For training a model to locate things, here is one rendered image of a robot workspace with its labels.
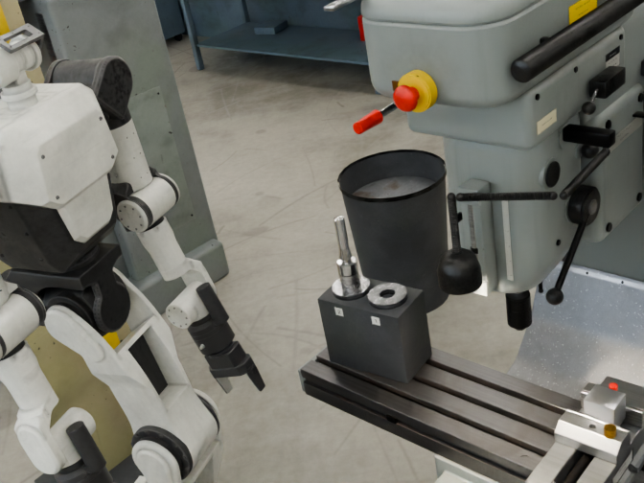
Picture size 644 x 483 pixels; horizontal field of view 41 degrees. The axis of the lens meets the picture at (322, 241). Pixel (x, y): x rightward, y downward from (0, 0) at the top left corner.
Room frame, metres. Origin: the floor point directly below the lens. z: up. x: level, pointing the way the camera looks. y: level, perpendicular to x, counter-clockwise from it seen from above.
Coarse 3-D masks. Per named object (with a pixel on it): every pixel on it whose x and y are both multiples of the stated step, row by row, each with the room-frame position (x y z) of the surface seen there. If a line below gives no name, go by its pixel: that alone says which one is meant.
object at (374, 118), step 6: (384, 108) 1.28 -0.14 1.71; (390, 108) 1.29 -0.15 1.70; (396, 108) 1.30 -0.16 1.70; (372, 114) 1.26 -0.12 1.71; (378, 114) 1.26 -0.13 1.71; (384, 114) 1.27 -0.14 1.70; (360, 120) 1.24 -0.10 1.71; (366, 120) 1.24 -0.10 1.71; (372, 120) 1.25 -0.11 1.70; (378, 120) 1.25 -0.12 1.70; (354, 126) 1.24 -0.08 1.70; (360, 126) 1.23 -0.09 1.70; (366, 126) 1.24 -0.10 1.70; (372, 126) 1.25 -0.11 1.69; (360, 132) 1.23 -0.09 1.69
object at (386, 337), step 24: (336, 288) 1.68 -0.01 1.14; (360, 288) 1.66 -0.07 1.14; (384, 288) 1.64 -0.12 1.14; (408, 288) 1.64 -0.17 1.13; (336, 312) 1.64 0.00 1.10; (360, 312) 1.60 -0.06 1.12; (384, 312) 1.56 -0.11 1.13; (408, 312) 1.57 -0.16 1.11; (336, 336) 1.65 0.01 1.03; (360, 336) 1.61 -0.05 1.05; (384, 336) 1.56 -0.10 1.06; (408, 336) 1.56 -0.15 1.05; (336, 360) 1.66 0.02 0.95; (360, 360) 1.61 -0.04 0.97; (384, 360) 1.57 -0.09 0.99; (408, 360) 1.55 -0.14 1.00
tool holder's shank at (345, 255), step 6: (336, 216) 1.69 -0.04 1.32; (342, 216) 1.69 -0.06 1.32; (336, 222) 1.67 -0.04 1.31; (342, 222) 1.67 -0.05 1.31; (336, 228) 1.67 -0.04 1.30; (342, 228) 1.67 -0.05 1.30; (336, 234) 1.68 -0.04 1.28; (342, 234) 1.67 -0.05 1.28; (342, 240) 1.67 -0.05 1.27; (342, 246) 1.67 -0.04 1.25; (348, 246) 1.68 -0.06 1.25; (342, 252) 1.67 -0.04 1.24; (348, 252) 1.67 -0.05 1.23; (342, 258) 1.67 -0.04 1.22; (348, 258) 1.67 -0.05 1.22
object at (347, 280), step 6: (342, 270) 1.66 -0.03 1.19; (348, 270) 1.66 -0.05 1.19; (354, 270) 1.66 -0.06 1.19; (342, 276) 1.67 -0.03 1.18; (348, 276) 1.66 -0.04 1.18; (354, 276) 1.66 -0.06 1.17; (342, 282) 1.67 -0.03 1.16; (348, 282) 1.66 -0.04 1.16; (354, 282) 1.66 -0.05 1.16; (342, 288) 1.67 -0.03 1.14; (348, 288) 1.66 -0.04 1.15; (354, 288) 1.66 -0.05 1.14
